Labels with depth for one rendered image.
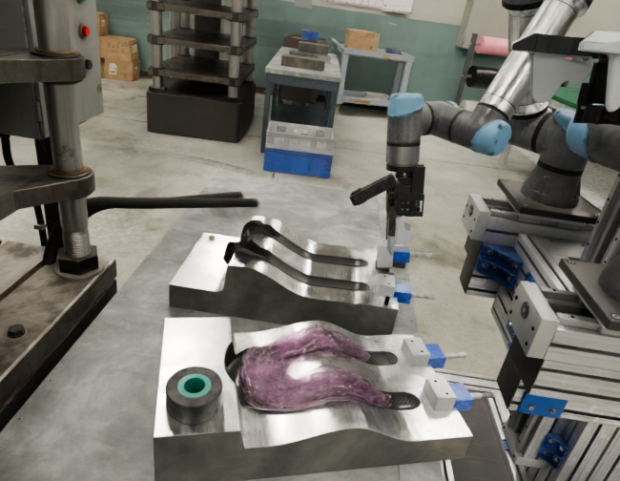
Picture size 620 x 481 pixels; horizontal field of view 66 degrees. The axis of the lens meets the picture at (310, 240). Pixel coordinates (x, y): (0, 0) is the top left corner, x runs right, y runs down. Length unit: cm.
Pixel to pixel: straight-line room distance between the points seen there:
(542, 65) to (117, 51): 723
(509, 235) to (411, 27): 624
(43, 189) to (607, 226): 127
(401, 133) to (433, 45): 653
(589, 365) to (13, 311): 116
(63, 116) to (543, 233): 122
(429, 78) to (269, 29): 243
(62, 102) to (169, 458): 73
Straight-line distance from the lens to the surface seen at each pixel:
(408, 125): 108
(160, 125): 515
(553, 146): 142
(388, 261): 116
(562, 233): 149
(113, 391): 95
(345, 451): 81
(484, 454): 179
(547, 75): 53
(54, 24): 111
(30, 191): 114
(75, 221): 123
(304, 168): 430
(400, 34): 749
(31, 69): 108
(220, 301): 108
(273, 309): 106
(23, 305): 121
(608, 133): 76
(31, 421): 93
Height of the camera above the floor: 146
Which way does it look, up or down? 27 degrees down
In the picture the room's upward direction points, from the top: 8 degrees clockwise
